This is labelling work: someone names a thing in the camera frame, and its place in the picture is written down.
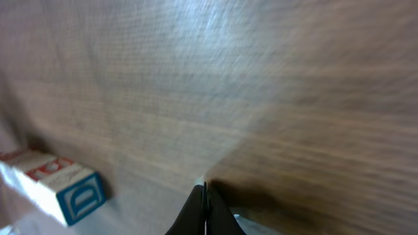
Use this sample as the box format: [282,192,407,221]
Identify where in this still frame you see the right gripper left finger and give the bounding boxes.
[165,183,206,235]

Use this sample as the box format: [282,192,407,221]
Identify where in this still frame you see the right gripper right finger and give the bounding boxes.
[207,187,246,235]

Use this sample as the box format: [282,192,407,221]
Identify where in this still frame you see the block with seven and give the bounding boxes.
[1,149,106,227]

